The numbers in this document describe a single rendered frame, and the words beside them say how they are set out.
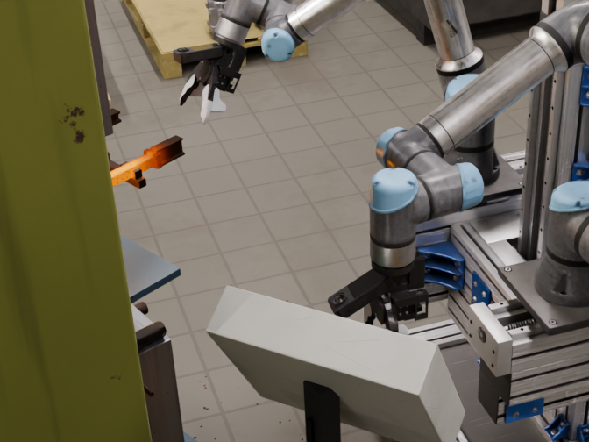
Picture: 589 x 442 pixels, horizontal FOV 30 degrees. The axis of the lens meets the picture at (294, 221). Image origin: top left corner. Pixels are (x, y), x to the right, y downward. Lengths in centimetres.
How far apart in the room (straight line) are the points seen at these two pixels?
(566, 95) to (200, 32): 320
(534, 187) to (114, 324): 124
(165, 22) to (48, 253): 407
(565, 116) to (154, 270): 102
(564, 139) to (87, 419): 121
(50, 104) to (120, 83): 383
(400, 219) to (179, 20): 382
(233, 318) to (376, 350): 22
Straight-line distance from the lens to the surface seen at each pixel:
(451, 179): 178
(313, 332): 158
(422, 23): 534
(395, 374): 153
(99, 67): 170
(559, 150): 238
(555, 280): 225
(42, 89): 134
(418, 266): 183
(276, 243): 391
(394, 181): 172
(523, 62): 193
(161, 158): 258
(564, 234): 219
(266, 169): 435
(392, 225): 174
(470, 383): 299
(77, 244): 146
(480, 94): 190
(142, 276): 263
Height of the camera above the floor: 217
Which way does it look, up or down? 33 degrees down
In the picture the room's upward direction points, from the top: 3 degrees counter-clockwise
